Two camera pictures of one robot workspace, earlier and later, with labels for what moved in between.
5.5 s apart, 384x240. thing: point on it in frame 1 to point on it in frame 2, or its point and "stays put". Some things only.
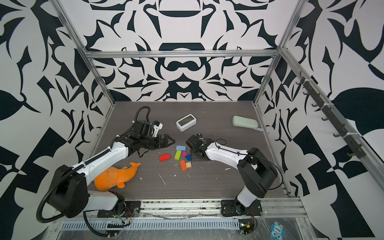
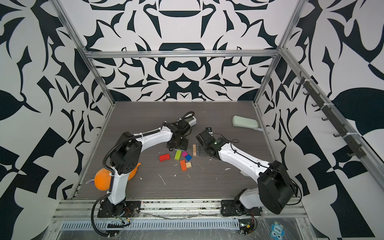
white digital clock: [186, 122] stays put
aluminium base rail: [197, 208] stays put
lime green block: [178, 154] stays put
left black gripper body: [151, 142] to [182, 144]
